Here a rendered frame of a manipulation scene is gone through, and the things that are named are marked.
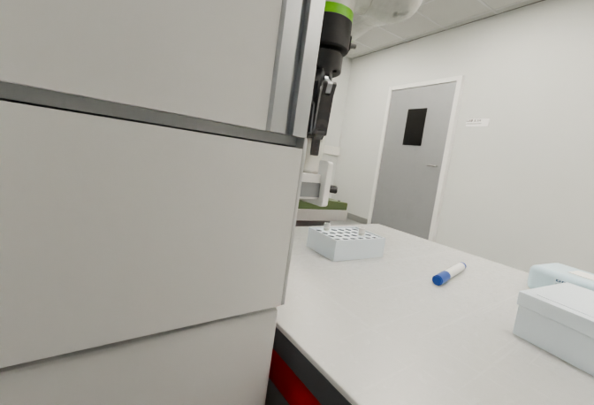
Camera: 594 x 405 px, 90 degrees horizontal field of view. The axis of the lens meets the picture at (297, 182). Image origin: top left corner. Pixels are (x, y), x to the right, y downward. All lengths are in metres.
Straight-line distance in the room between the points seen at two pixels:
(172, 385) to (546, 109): 3.74
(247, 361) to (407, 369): 0.14
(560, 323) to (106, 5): 0.47
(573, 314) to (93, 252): 0.43
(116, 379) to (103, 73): 0.19
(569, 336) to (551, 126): 3.38
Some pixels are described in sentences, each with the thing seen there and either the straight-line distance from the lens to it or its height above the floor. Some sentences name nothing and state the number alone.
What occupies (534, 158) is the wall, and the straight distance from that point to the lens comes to 3.74.
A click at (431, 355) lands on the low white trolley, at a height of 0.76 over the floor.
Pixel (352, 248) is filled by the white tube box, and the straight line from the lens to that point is 0.55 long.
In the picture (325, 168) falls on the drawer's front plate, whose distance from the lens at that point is 0.71.
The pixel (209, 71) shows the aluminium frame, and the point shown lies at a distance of 0.21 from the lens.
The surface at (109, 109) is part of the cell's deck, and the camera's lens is 0.21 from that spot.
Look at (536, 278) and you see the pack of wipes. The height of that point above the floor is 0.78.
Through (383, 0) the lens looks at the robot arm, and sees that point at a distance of 0.68.
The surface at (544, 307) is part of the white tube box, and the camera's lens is 0.44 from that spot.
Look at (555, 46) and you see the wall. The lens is 3.98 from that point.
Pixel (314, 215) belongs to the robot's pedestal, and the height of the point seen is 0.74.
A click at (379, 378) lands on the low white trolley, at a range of 0.30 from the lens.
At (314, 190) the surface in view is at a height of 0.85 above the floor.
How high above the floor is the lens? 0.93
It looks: 5 degrees down
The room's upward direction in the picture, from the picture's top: 8 degrees clockwise
